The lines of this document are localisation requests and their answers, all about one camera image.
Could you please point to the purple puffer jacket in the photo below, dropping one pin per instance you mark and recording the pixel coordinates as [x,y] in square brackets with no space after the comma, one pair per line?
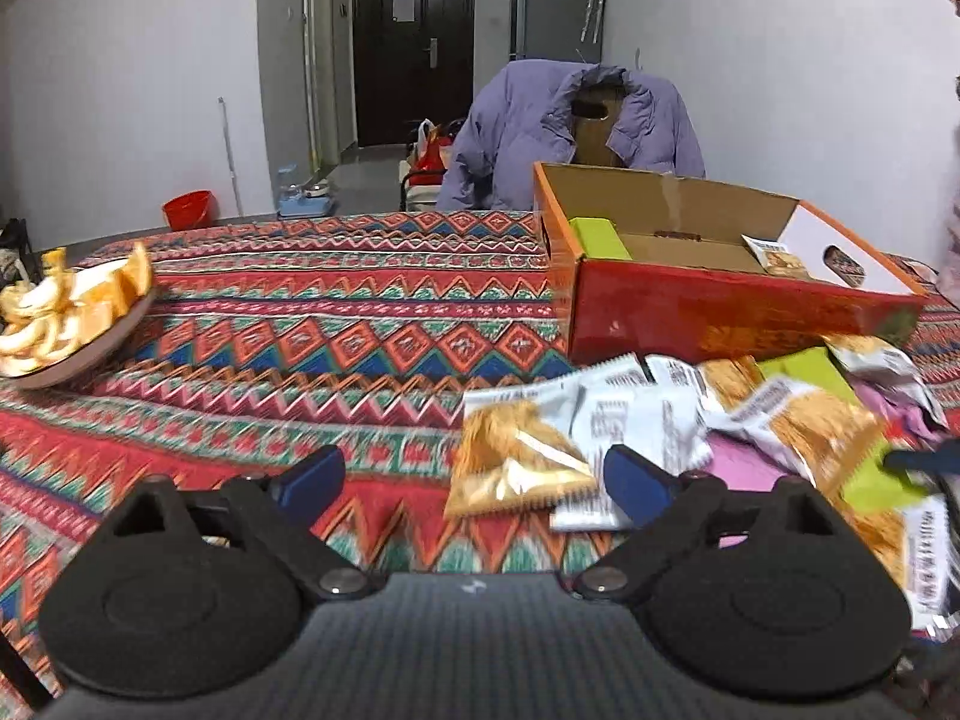
[510,135]

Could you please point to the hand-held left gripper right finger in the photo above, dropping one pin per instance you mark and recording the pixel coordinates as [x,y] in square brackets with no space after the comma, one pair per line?
[637,484]

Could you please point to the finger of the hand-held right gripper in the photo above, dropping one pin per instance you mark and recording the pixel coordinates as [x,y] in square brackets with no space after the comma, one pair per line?
[911,463]

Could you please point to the brown plate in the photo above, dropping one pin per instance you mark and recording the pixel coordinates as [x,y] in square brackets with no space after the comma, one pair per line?
[82,360]

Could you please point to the grey metal locker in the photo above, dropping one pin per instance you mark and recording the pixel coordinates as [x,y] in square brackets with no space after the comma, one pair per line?
[555,15]

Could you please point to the mop stick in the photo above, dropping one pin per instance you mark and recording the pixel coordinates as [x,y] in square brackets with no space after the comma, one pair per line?
[229,157]

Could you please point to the pink snack packet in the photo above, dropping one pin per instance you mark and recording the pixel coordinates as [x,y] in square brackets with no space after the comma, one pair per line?
[739,457]

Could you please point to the lilac snack packet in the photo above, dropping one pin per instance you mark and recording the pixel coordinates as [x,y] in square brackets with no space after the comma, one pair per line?
[892,409]

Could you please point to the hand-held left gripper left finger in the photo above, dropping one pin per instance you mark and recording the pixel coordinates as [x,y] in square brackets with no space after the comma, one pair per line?
[311,474]

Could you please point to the white orange snack packet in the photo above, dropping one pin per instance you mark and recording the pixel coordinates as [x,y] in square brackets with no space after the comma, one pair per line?
[780,259]

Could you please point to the red plastic bag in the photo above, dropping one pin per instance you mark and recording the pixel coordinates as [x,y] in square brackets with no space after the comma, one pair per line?
[431,148]

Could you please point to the red bucket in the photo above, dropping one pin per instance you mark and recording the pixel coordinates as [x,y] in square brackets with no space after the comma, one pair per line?
[187,208]

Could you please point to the white side door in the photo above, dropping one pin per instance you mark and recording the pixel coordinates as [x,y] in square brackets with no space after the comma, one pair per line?
[319,52]

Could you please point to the red patterned tablecloth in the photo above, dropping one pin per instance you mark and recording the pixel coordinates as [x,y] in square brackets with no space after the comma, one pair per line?
[300,330]

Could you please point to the black bag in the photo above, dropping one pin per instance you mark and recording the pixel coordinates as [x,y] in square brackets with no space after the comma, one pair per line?
[15,247]

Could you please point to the dark entrance door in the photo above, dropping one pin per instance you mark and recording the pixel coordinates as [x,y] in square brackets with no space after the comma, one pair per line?
[412,60]

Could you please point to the pile of snack packets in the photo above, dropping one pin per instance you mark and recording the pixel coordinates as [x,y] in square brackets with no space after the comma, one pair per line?
[517,457]

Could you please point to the red cardboard box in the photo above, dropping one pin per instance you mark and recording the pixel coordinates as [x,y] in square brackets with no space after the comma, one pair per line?
[675,315]

